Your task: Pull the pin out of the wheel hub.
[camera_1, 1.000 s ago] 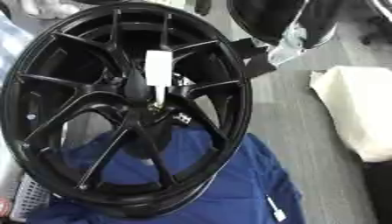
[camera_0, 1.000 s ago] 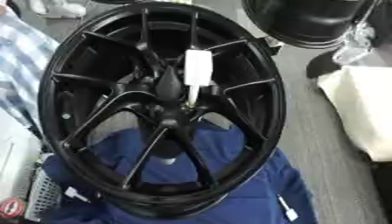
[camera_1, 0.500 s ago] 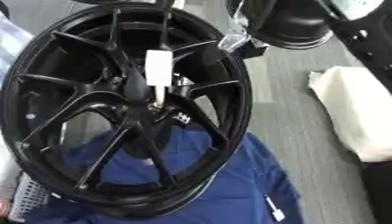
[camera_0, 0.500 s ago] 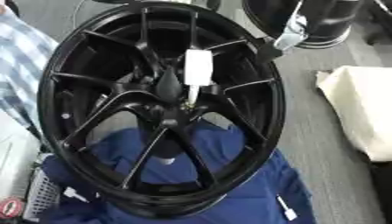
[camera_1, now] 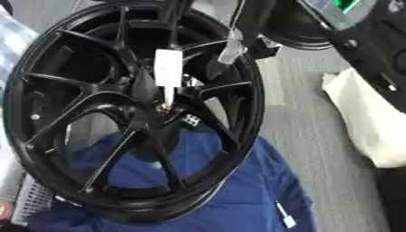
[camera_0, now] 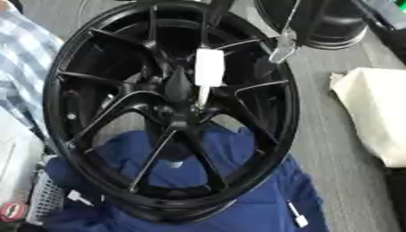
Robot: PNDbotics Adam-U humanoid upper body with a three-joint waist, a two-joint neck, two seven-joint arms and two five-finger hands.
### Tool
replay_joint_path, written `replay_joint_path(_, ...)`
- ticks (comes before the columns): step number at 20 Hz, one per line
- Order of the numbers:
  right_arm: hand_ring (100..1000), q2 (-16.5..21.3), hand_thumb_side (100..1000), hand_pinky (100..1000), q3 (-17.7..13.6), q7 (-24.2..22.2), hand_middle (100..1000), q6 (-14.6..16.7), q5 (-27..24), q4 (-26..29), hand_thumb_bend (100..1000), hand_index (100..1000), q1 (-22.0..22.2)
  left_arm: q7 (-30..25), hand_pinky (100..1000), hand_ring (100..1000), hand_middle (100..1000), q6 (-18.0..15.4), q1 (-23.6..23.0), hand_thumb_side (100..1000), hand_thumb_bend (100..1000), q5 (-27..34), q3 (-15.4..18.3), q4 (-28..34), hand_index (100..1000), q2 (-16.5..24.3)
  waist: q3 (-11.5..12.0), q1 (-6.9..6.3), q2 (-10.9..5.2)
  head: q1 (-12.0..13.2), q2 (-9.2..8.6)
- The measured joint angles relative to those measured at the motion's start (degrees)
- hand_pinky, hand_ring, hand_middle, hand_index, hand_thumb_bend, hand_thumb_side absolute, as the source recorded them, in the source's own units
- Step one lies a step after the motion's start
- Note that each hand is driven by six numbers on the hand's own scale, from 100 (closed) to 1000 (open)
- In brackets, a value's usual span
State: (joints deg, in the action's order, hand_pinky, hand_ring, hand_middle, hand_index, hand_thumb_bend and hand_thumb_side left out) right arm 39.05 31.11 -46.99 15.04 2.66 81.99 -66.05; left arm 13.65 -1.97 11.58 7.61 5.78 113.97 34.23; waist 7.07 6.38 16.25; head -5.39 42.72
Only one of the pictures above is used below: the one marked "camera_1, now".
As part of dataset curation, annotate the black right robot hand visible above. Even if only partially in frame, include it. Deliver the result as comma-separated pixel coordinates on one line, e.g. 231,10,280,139
217,0,285,65

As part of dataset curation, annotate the black spoked wheel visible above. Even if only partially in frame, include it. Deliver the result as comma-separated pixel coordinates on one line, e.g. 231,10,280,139
1,1,266,227

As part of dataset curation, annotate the black round tyre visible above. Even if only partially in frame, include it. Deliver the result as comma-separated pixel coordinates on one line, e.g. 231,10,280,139
263,0,342,51

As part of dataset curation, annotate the white cloth bag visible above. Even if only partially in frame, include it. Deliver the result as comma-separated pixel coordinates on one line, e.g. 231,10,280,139
320,67,406,169

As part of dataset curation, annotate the grey mesh basket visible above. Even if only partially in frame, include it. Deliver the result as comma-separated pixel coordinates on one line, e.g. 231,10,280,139
7,173,57,226

